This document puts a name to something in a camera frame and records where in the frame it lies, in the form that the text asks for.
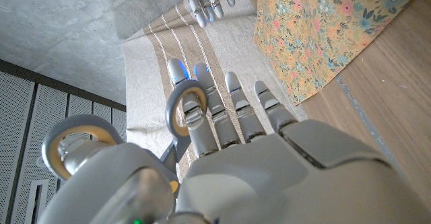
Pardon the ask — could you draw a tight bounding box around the beige striped curtain backdrop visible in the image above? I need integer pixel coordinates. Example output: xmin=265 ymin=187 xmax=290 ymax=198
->
xmin=112 ymin=0 xmax=309 ymax=178

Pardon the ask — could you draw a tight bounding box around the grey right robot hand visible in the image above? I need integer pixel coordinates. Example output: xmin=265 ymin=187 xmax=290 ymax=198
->
xmin=171 ymin=0 xmax=236 ymax=29

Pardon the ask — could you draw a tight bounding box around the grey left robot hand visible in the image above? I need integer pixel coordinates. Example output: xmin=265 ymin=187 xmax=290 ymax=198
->
xmin=36 ymin=58 xmax=431 ymax=224

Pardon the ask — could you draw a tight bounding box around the grey tape outline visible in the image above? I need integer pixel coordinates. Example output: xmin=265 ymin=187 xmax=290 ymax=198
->
xmin=335 ymin=74 xmax=405 ymax=171

